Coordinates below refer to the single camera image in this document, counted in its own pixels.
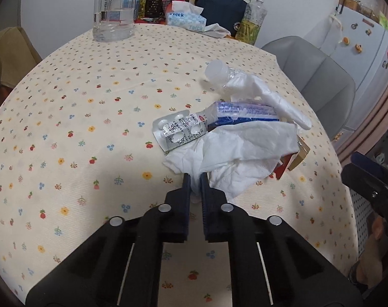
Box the crushed clear plastic bottle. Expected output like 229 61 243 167
205 60 246 96

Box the white tissue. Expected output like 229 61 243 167
163 122 301 199

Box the blue tissue box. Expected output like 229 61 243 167
165 1 207 32

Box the white perforated basket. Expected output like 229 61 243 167
349 189 373 258

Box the floral tablecloth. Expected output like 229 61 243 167
0 24 361 307

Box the small red carton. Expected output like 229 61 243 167
274 153 292 180

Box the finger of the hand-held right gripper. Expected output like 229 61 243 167
351 152 388 183
341 164 388 203

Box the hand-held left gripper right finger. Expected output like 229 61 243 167
200 173 364 307

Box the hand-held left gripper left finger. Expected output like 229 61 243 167
25 173 191 307

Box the black pen holder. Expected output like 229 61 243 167
145 0 164 18

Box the white fridge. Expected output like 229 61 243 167
320 5 388 131

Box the silver pill blister pack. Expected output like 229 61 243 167
160 113 209 151

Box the navy lunch bag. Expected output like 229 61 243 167
196 0 248 37

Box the small tan box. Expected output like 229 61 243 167
287 135 310 171

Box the red table mat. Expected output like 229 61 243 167
134 17 167 25

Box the plastic tea bottle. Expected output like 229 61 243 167
235 0 269 46

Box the white cloth bag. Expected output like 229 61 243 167
320 13 344 56

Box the brown cardboard box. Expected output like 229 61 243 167
337 0 361 15

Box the white cloth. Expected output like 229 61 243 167
203 23 232 38

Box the grey chair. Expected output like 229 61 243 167
261 36 356 139

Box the clear pill blister pack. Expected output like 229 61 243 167
152 110 190 149

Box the large clear water jug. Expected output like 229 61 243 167
92 0 140 42

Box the tan chair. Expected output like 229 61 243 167
0 26 43 88

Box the blue white tissue packet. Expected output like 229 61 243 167
202 100 281 131

